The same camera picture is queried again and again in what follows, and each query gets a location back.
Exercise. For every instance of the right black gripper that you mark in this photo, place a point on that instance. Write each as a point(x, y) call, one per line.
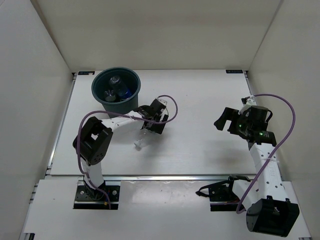
point(229, 114)

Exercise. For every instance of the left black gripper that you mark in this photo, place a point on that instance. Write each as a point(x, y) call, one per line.
point(157, 127)

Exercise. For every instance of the clear bottle green label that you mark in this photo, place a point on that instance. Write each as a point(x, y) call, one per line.
point(141, 139)

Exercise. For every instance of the clear bottle blue label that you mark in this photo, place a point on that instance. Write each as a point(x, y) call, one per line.
point(120, 87)

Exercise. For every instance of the dark teal plastic bin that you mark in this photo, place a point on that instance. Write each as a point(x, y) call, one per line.
point(101, 84)

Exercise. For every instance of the clear bottle black label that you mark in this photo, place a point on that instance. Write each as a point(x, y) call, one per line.
point(109, 96)

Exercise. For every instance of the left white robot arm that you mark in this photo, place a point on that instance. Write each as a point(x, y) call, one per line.
point(93, 141)

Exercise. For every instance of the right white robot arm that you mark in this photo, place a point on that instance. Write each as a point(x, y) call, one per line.
point(267, 205)

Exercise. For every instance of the right black corner label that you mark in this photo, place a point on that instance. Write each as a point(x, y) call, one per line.
point(234, 71)

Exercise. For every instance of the black corner label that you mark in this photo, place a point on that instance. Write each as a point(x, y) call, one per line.
point(86, 73)
point(234, 71)

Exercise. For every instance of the left black corner label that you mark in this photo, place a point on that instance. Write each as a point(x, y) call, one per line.
point(86, 73)

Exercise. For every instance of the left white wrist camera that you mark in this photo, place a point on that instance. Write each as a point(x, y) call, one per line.
point(163, 103)

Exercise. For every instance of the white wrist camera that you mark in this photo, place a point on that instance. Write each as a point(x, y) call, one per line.
point(247, 102)
point(163, 103)

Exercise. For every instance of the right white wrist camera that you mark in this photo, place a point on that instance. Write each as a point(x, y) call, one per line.
point(247, 102)

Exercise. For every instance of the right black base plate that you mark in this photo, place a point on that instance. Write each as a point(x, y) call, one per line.
point(220, 194)

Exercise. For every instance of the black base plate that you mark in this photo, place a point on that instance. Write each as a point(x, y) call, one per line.
point(85, 199)
point(220, 194)

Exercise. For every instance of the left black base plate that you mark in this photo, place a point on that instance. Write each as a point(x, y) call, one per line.
point(85, 199)

